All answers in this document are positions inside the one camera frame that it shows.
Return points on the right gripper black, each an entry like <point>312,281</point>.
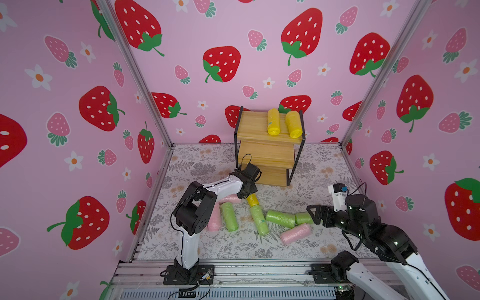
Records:
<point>324,215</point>

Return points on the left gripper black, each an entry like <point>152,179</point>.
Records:
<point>254,188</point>

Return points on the yellow trash bag roll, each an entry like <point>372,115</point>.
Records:
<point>252,200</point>
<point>273,122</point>
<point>294,124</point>

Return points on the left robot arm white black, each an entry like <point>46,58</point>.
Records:
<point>193,212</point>

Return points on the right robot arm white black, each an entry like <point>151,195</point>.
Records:
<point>391,244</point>

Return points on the green trash bag roll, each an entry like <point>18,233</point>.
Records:
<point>281,218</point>
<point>303,218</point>
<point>228,213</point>
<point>259,220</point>

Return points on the pink trash bag roll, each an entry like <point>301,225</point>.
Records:
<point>233,199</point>
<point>295,234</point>
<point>215,222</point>

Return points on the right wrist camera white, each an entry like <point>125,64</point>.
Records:
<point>339,192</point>

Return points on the wooden shelf black metal frame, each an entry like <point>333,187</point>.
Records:
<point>276,156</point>

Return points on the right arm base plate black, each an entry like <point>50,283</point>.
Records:
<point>328,274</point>

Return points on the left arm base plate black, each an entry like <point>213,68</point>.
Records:
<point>178,276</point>

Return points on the aluminium rail frame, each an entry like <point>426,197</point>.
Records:
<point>238,279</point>

